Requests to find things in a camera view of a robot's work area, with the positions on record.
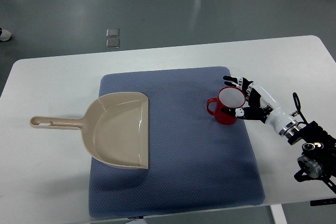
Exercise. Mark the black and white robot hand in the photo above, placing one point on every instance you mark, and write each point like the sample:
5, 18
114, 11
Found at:
261, 107

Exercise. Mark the red cup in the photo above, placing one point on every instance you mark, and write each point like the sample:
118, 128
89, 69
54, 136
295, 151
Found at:
227, 98

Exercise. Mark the beige plastic dustpan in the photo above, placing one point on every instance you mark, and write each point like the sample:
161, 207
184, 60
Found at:
114, 129

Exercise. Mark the blue textured mat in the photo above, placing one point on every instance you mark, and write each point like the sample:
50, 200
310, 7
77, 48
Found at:
195, 162

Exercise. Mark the white table leg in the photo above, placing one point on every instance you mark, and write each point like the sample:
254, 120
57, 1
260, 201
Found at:
278, 214

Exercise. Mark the lower metal floor plate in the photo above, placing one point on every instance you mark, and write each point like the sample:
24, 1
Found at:
113, 43

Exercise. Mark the metal floor plate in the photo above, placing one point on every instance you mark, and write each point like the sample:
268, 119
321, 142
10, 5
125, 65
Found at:
113, 43
113, 32

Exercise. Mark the upper metal floor plate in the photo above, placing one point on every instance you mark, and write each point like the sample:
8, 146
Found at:
113, 32

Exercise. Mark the white shoe at left edge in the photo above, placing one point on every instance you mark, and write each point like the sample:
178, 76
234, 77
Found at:
5, 35

